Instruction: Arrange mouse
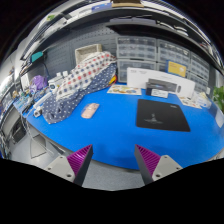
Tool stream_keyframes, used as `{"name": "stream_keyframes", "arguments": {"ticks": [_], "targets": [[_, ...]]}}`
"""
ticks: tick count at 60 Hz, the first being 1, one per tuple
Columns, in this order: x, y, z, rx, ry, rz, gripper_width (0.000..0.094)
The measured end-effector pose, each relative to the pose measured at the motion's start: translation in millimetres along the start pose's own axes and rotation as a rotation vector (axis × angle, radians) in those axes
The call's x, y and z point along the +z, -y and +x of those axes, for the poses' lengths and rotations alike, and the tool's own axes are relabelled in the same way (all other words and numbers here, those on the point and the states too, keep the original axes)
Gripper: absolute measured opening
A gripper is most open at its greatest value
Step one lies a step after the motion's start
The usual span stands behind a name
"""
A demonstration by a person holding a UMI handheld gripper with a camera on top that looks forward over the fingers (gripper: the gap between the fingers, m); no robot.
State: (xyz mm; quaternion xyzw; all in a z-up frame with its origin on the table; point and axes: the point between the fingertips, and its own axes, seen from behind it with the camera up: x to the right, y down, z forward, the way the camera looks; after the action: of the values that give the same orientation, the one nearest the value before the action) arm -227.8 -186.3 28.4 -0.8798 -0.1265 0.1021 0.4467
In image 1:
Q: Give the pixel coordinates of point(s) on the navy polka dot cloth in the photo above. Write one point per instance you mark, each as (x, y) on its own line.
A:
(63, 108)

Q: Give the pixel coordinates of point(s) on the illustrated sticker sheet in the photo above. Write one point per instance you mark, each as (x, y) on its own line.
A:
(123, 90)
(189, 102)

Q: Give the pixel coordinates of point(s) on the long white bar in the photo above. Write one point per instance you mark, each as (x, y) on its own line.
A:
(43, 99)

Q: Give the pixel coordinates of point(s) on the translucent pink computer mouse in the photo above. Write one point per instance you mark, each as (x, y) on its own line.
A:
(90, 110)

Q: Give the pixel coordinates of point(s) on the yellow and blue box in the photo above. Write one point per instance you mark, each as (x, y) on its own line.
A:
(176, 69)

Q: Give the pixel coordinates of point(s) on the teal plastic holder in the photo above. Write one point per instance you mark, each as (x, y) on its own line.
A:
(37, 56)

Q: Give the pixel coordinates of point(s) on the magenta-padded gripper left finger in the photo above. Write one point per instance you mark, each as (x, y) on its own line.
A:
(71, 166)

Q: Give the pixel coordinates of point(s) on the white wall socket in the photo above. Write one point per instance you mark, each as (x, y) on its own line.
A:
(59, 74)
(65, 73)

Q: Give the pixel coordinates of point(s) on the red blue checked cloth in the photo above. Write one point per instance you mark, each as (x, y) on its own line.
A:
(86, 71)

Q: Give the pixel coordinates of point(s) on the grey wall shelf unit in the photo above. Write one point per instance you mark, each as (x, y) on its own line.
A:
(133, 21)

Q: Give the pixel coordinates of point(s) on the small black box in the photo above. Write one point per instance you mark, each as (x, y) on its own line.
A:
(153, 89)

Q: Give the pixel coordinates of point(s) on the white box-shaped device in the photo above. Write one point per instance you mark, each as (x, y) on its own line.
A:
(56, 82)

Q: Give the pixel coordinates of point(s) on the clear plastic box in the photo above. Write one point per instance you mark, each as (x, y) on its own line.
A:
(202, 99)

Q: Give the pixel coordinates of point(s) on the white woven basket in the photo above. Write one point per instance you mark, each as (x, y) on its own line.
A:
(86, 50)

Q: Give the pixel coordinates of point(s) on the potted green plant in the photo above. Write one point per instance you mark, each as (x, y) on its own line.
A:
(219, 98)

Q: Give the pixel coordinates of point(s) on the purple bag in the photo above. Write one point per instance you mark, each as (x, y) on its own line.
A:
(39, 82)

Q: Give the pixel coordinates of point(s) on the black mouse pad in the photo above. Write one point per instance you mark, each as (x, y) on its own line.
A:
(161, 115)

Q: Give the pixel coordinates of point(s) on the long white cardboard box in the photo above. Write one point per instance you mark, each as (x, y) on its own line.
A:
(140, 75)

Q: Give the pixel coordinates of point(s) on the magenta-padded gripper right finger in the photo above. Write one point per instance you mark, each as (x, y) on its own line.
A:
(156, 166)

